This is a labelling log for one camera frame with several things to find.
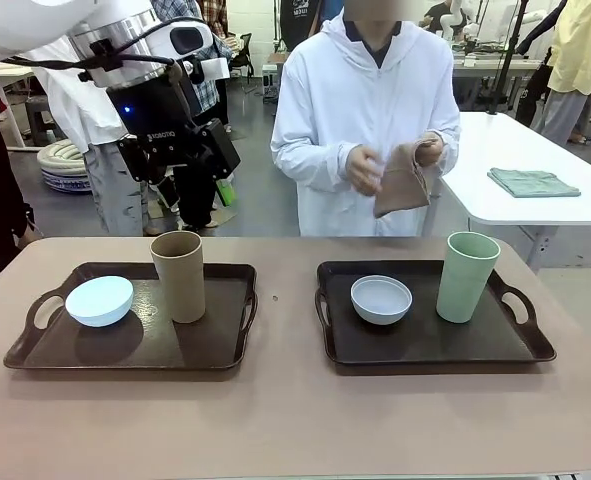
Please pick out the bystander in plaid shirt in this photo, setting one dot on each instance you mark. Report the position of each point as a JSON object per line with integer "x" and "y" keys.
{"x": 207, "y": 97}

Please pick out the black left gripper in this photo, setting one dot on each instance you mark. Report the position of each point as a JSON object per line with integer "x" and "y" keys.
{"x": 155, "y": 115}

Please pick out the green cloth mat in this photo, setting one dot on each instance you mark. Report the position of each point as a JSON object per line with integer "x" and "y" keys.
{"x": 532, "y": 182}

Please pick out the tan tall cup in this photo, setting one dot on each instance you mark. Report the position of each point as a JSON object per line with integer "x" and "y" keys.
{"x": 182, "y": 285}

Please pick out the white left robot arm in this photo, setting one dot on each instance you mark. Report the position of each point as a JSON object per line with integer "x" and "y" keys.
{"x": 25, "y": 25}

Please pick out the grey plastic stool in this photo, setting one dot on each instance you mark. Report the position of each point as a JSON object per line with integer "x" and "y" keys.
{"x": 42, "y": 117}

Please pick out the person's right forearm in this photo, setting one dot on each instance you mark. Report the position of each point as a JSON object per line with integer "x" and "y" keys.
{"x": 310, "y": 160}

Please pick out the person's right hand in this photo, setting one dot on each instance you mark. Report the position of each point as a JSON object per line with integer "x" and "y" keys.
{"x": 365, "y": 170}

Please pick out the mint green tall cup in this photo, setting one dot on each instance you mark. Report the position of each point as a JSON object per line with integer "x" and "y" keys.
{"x": 462, "y": 290}

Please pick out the person in white hoodie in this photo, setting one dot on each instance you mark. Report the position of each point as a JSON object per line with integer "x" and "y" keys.
{"x": 335, "y": 100}

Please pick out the white table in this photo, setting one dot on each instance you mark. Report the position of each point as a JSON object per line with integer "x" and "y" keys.
{"x": 515, "y": 145}

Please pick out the bystander in white coat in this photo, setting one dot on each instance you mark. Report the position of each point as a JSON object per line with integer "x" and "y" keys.
{"x": 75, "y": 115}

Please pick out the light blue bowl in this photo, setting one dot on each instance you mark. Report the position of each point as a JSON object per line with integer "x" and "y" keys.
{"x": 97, "y": 302}

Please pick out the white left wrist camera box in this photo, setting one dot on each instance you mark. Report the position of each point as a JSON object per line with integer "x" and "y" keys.
{"x": 216, "y": 69}

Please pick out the black stand pole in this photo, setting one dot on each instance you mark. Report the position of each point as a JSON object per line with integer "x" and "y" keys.
{"x": 507, "y": 60}

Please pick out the person's left forearm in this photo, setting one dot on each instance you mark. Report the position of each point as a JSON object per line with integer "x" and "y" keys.
{"x": 450, "y": 150}

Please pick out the person's left hand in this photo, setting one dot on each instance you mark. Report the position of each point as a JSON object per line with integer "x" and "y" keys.
{"x": 430, "y": 147}

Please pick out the black office chair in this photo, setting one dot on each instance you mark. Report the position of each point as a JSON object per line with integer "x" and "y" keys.
{"x": 244, "y": 52}

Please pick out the beige cloth mat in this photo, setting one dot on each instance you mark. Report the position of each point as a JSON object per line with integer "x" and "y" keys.
{"x": 402, "y": 185}

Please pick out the dark brown tray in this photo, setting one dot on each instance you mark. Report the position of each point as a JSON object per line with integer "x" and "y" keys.
{"x": 425, "y": 340}
{"x": 200, "y": 345}

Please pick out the grey-blue bowl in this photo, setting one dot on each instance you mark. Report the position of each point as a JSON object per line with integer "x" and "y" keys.
{"x": 381, "y": 302}

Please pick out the bystander in yellow shirt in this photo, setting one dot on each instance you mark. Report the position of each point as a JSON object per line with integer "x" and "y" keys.
{"x": 580, "y": 50}

